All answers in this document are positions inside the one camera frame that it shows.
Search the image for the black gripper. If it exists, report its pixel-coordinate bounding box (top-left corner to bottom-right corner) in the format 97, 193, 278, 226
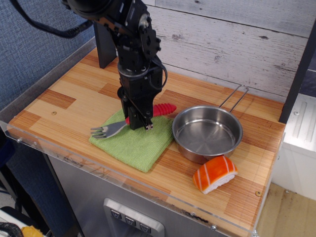
118, 66, 162, 131

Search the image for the red handled metal fork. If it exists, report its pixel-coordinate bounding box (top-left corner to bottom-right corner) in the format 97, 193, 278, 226
91, 103, 177, 139

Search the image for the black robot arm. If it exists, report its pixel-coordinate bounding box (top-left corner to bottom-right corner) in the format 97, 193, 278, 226
63, 0, 167, 130

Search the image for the green cloth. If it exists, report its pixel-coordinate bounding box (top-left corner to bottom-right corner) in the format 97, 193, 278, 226
89, 116, 173, 173

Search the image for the small steel pan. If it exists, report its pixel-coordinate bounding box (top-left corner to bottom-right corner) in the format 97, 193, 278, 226
172, 85, 249, 164

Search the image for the clear acrylic edge guard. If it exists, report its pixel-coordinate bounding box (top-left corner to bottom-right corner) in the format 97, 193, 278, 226
1, 118, 281, 237

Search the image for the salmon nigiri sushi toy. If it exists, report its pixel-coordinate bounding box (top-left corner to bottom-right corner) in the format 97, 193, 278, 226
193, 155, 238, 194

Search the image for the silver button control panel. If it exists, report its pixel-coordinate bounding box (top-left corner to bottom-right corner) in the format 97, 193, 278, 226
103, 198, 165, 237

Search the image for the yellow object at corner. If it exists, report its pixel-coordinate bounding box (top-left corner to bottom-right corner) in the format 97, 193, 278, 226
21, 226, 44, 237

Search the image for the white ribbed sink unit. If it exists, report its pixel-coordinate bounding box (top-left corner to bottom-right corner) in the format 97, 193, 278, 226
284, 93, 316, 152

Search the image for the dark left vertical post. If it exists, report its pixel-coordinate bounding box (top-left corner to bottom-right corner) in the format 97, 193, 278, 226
93, 22, 117, 69

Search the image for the dark vertical post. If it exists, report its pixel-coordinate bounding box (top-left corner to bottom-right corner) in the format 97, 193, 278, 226
93, 22, 117, 69
278, 22, 316, 123

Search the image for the black corrugated hose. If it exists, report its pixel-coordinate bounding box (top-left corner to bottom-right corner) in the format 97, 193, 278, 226
0, 221, 24, 237

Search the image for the dark right vertical post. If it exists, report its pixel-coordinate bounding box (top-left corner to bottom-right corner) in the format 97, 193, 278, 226
278, 22, 316, 123

